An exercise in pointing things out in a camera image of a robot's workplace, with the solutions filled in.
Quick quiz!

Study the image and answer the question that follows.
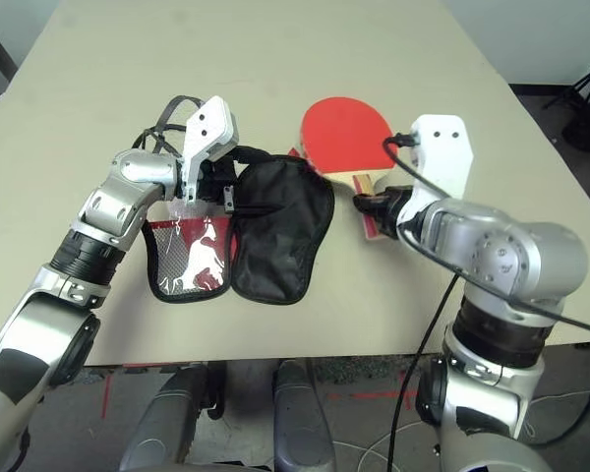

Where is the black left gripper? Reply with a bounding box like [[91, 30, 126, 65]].
[[199, 144, 280, 218]]

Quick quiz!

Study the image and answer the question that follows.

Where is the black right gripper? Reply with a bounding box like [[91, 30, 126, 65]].
[[352, 185, 417, 238]]

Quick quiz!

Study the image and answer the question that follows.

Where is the black red paddle case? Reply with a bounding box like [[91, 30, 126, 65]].
[[141, 144, 336, 307]]

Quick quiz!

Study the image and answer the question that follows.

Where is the red ping-pong paddle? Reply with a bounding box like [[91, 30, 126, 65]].
[[298, 95, 399, 242]]

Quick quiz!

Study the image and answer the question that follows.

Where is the red floor tape cross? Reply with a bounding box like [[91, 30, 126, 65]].
[[324, 371, 419, 409]]

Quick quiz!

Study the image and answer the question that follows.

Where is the black tripod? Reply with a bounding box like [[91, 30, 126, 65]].
[[543, 57, 590, 110]]

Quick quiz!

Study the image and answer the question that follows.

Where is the grey left robot leg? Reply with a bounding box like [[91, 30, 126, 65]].
[[120, 366, 212, 472]]

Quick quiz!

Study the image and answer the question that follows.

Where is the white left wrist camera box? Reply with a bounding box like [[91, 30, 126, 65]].
[[178, 94, 241, 207]]

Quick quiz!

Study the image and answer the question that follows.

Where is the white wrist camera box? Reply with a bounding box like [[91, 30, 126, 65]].
[[395, 114, 475, 232], [178, 94, 241, 207]]

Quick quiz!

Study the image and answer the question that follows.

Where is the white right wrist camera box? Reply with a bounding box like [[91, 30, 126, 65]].
[[395, 114, 475, 232]]

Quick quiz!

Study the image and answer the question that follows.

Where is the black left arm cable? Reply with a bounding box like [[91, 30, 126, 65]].
[[131, 95, 203, 153]]

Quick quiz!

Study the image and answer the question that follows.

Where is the white floor cable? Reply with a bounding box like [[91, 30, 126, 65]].
[[333, 387, 590, 472]]

